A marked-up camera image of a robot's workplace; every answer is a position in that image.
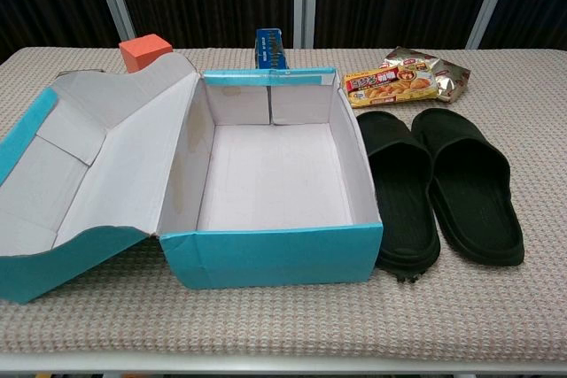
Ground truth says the black slipper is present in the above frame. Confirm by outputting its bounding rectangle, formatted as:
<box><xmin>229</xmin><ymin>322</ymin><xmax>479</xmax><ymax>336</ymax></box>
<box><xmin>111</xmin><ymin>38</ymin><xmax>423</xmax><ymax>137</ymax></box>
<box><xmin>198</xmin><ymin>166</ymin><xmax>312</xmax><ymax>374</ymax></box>
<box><xmin>410</xmin><ymin>107</ymin><xmax>526</xmax><ymax>269</ymax></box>
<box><xmin>356</xmin><ymin>111</ymin><xmax>442</xmax><ymax>284</ymax></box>

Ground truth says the light blue shoe box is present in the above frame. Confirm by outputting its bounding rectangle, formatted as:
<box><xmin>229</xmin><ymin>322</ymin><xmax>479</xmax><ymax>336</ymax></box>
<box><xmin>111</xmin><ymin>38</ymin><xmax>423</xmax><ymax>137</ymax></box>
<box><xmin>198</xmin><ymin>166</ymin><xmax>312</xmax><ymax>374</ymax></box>
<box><xmin>0</xmin><ymin>52</ymin><xmax>384</xmax><ymax>306</ymax></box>

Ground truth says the long blue box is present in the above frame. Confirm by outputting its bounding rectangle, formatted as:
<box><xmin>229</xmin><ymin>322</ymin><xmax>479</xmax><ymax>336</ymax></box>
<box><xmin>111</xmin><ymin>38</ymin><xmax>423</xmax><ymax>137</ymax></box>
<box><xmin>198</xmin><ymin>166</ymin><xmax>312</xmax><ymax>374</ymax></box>
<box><xmin>254</xmin><ymin>27</ymin><xmax>290</xmax><ymax>72</ymax></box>

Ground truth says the orange cube block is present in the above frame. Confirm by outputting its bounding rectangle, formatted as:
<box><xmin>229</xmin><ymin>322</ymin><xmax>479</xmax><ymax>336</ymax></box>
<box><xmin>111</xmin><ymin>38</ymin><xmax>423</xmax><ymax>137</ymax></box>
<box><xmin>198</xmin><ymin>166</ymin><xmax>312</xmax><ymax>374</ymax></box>
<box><xmin>118</xmin><ymin>34</ymin><xmax>174</xmax><ymax>74</ymax></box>

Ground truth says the yellow snack packet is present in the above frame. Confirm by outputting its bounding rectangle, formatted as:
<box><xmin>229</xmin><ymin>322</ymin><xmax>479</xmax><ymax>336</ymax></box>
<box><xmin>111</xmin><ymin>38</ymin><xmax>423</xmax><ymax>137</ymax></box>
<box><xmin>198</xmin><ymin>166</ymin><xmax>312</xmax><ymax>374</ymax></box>
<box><xmin>344</xmin><ymin>63</ymin><xmax>439</xmax><ymax>109</ymax></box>

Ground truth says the silver red snack bag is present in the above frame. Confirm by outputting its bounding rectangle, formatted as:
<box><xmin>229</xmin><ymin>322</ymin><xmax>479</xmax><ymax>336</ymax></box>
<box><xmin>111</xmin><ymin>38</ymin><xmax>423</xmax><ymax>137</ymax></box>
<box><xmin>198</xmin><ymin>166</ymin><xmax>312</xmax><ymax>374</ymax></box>
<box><xmin>381</xmin><ymin>45</ymin><xmax>471</xmax><ymax>104</ymax></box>

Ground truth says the beige woven table cloth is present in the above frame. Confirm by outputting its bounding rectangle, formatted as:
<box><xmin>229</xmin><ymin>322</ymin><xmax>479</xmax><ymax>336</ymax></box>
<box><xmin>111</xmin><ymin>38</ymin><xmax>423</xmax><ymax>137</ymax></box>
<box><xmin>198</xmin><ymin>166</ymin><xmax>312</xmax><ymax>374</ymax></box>
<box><xmin>0</xmin><ymin>46</ymin><xmax>567</xmax><ymax>355</ymax></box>

